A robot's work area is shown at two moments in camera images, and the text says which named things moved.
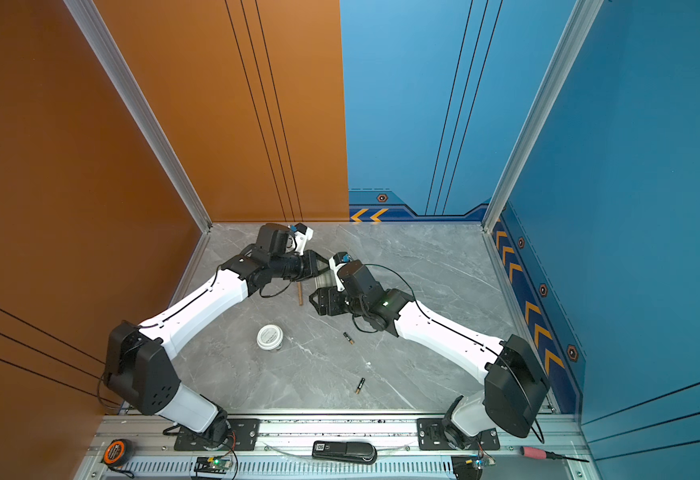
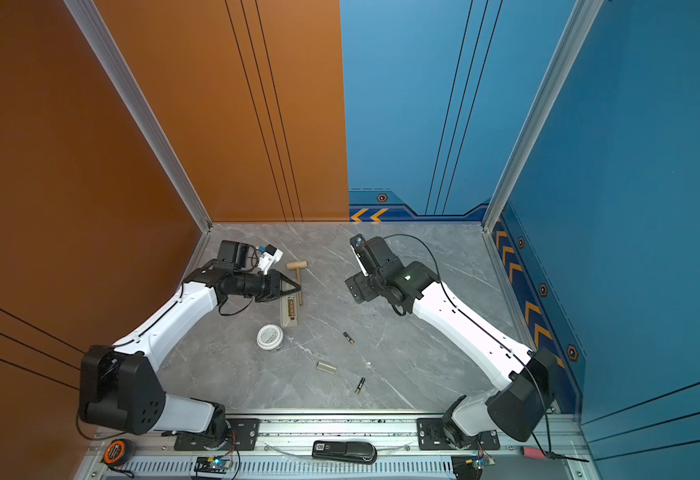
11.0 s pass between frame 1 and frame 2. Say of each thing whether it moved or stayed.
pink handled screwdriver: stayed
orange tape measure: stayed
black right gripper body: moved
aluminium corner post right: stayed
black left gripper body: moved
